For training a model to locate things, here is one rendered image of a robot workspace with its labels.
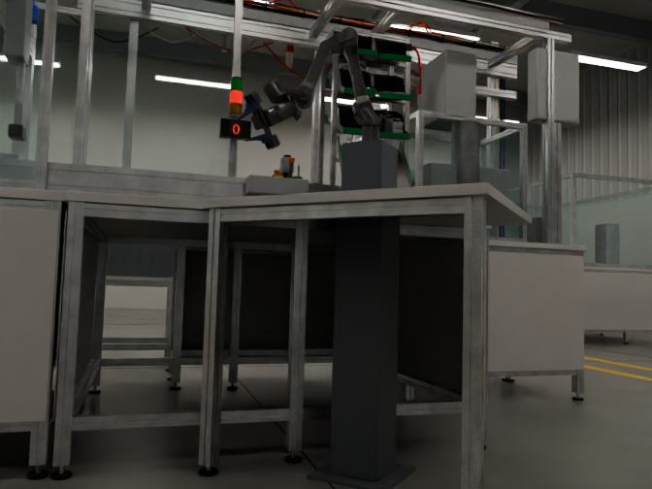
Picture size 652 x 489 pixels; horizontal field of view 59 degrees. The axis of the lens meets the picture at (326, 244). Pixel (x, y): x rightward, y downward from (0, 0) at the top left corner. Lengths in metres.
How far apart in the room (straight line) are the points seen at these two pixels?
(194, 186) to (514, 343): 1.96
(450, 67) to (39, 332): 2.51
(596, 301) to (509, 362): 4.26
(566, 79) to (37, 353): 3.05
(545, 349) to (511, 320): 0.27
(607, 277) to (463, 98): 4.52
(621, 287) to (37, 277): 6.73
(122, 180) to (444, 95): 1.99
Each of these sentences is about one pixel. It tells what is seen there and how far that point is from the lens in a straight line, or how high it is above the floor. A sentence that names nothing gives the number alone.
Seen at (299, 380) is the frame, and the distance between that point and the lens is 1.99.
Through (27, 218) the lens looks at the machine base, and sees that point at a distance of 1.94.
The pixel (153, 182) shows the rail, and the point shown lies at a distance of 1.99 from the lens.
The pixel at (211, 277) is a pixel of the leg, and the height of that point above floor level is 0.61.
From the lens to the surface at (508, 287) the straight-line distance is 3.22.
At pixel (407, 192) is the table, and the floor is 0.84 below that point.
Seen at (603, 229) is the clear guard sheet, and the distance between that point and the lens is 7.57.
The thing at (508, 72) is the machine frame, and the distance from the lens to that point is 4.15.
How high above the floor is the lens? 0.60
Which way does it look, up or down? 4 degrees up
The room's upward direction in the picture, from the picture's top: 2 degrees clockwise
